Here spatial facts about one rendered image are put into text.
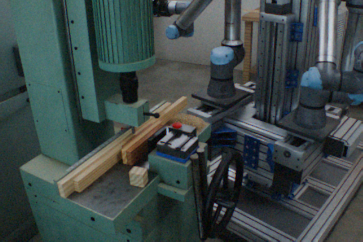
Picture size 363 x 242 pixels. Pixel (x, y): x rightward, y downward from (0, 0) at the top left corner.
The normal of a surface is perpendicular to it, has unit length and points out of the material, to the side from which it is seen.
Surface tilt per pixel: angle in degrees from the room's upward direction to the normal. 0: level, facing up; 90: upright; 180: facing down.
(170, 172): 90
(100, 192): 0
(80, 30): 90
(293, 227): 0
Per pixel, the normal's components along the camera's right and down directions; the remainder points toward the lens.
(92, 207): -0.03, -0.90
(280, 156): -0.68, 0.33
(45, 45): -0.48, 0.40
